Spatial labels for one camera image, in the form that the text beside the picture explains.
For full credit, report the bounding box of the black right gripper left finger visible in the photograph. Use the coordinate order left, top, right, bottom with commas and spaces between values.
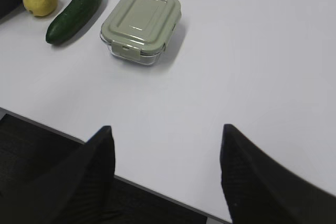
1, 126, 115, 223

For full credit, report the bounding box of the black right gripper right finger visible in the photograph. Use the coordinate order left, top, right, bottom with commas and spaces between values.
220, 124, 335, 223

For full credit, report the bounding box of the green lidded glass container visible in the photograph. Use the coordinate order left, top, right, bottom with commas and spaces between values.
100, 0, 182, 66

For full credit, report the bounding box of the green cucumber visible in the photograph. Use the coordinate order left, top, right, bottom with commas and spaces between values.
45, 0, 102, 45

